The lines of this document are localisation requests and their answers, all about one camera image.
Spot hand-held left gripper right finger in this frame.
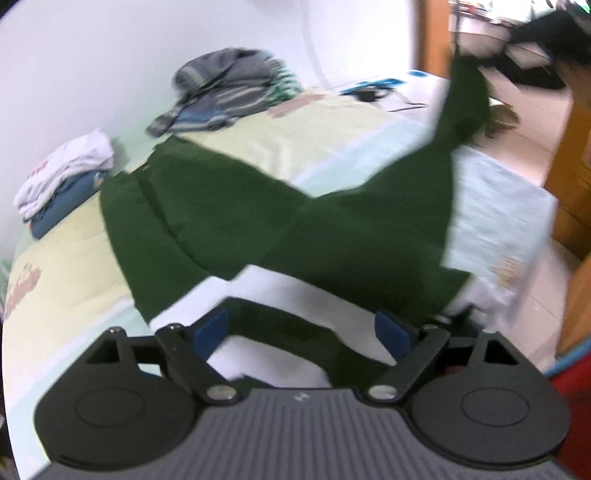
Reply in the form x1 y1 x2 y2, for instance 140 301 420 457
361 309 525 406

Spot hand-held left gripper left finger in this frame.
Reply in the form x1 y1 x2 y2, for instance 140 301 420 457
83 307 238 406

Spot green cardigan with white stripes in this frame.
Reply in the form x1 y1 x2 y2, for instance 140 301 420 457
99 55 492 388

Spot wicker basket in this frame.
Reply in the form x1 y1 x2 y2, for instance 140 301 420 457
485 99 520 139

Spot wooden wardrobe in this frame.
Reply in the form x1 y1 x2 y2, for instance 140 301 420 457
542 88 591 361

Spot white desk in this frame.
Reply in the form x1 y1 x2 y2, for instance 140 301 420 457
337 69 455 125

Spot blue fabric band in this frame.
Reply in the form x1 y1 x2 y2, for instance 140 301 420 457
547 342 591 377

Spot blue desk tray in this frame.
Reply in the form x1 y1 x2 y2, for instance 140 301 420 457
339 74 409 95

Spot blue folded garment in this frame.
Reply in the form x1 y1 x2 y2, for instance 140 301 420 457
28 171 109 240

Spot person's red clothing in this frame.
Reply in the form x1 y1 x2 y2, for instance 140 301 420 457
549 362 591 469

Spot white folded shirt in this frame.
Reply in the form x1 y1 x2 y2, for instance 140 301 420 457
14 128 115 221

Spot grey striped sweater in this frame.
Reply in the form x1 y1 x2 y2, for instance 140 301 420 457
147 48 296 137

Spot green white striped garment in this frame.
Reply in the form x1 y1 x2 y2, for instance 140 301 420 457
270 69 303 104

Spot wooden door frame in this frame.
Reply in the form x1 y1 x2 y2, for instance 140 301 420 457
416 0 458 77

